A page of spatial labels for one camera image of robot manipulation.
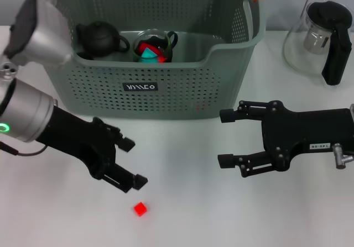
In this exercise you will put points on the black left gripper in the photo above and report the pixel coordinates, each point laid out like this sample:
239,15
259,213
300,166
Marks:
77,139

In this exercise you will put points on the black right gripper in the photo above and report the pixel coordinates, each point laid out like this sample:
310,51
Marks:
304,125

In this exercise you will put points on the cyan square toy plate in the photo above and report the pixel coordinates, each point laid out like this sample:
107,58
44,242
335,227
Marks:
149,55

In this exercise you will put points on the dark red long toy brick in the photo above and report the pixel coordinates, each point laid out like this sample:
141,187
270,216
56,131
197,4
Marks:
143,46

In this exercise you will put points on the glass teacup with black sleeve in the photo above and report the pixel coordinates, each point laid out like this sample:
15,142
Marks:
167,45

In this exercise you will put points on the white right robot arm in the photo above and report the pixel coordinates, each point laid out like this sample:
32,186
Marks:
352,111

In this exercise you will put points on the grey perforated storage basket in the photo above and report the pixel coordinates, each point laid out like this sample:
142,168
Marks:
179,92

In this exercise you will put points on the black clay teapot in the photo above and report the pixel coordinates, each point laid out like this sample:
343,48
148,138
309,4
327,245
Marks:
99,37

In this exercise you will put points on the silver right gripper connector post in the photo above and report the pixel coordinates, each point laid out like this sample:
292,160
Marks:
340,155

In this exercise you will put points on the left wrist camera housing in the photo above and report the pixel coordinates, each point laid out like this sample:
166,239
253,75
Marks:
41,37

